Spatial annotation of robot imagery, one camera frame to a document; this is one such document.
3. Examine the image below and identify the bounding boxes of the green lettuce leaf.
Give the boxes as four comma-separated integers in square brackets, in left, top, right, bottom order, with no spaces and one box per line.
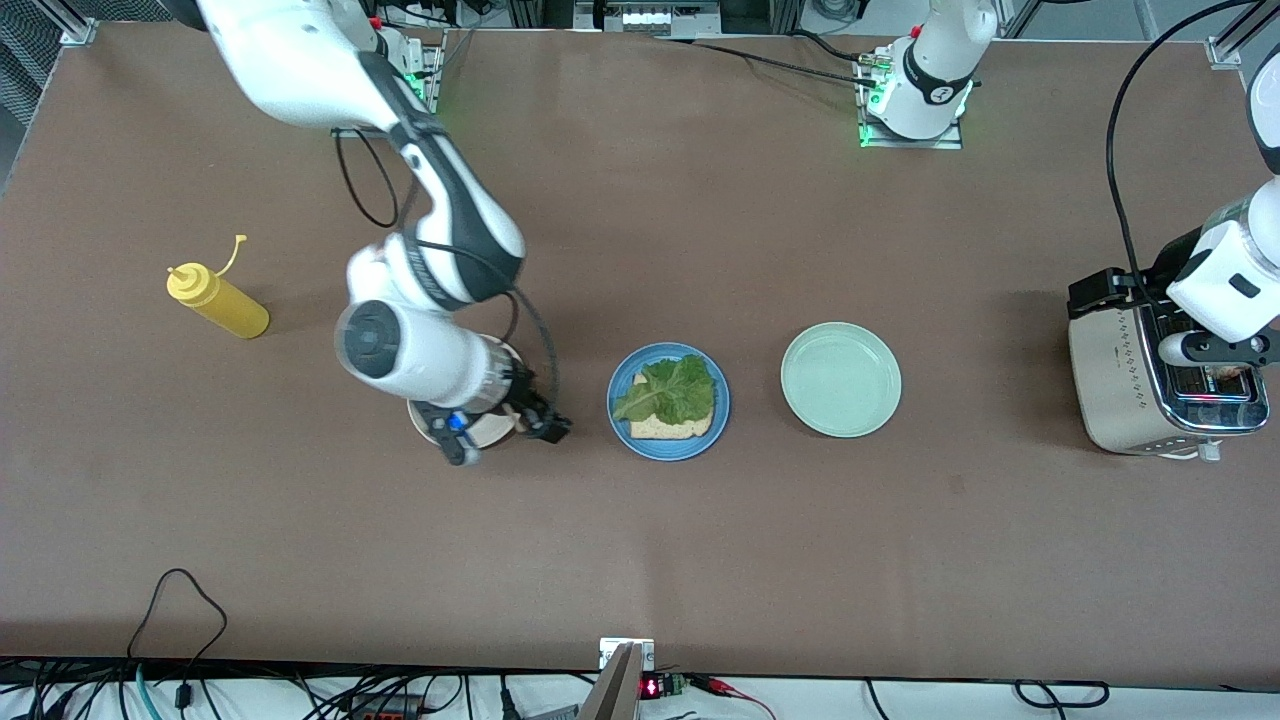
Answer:
[612,355,719,424]

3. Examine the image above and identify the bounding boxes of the yellow squeeze bottle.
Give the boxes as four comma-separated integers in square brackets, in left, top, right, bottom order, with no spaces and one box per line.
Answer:
[167,235,271,341]

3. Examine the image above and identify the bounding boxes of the beige round plate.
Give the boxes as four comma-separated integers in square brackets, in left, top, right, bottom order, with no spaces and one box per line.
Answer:
[407,338,528,450]

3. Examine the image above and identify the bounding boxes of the blue round plate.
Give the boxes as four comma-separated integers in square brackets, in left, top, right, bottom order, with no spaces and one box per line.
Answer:
[606,342,731,462]

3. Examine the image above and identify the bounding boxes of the light green round plate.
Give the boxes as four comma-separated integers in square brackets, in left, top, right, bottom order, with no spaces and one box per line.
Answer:
[780,321,903,439]

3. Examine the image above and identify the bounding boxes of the cream and chrome toaster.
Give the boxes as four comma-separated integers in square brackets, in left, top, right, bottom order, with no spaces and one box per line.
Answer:
[1067,298,1271,463]

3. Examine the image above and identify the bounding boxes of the grey device with lights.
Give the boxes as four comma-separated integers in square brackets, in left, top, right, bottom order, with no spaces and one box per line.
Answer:
[575,0,721,39]

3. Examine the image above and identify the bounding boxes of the white left camera mount block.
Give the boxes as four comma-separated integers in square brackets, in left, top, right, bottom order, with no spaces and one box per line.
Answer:
[1167,220,1280,344]

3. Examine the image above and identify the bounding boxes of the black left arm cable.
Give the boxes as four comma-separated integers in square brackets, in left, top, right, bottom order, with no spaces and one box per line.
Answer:
[1105,0,1241,296]

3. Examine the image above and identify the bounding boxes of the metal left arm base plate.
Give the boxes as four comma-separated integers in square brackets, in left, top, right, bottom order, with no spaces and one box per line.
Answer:
[858,50,964,151]

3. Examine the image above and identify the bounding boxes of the aluminium frame corner bracket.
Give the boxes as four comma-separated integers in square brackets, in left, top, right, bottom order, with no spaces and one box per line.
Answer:
[1207,0,1280,69]
[55,0,99,46]

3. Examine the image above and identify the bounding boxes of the silver camera mounting bracket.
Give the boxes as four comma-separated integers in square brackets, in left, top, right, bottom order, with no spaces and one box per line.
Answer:
[578,637,656,720]

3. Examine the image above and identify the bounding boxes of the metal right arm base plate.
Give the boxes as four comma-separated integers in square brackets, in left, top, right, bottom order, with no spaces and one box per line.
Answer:
[398,30,447,116]

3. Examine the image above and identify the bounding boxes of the thin black looped cable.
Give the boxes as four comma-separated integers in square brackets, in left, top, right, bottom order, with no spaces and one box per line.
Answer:
[125,568,229,701]

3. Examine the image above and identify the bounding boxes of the coiled black cable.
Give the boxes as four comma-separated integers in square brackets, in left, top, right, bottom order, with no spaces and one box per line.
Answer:
[1014,680,1111,709]

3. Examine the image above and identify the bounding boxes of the black cable across table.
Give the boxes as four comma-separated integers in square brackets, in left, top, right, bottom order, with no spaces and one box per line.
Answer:
[655,35,881,91]

